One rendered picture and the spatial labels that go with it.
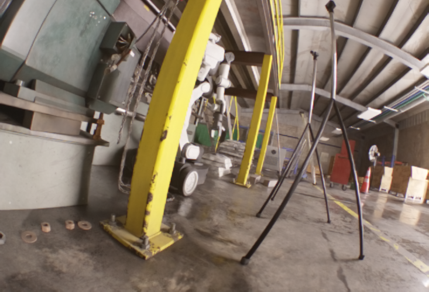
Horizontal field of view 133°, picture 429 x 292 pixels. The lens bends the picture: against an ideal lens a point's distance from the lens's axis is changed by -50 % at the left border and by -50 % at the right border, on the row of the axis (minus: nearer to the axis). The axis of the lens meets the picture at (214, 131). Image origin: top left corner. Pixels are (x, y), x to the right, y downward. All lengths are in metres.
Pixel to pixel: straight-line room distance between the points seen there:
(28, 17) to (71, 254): 0.63
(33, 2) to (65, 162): 0.54
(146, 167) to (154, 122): 0.14
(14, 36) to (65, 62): 0.22
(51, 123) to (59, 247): 0.36
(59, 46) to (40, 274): 0.62
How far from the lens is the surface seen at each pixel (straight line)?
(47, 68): 0.65
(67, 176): 0.77
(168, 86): 0.59
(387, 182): 9.77
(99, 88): 0.75
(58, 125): 0.66
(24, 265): 0.55
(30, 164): 0.71
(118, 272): 0.55
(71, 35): 0.70
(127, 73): 1.01
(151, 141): 0.58
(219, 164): 2.47
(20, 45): 0.60
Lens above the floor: 0.39
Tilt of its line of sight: 4 degrees up
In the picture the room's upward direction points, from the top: 14 degrees clockwise
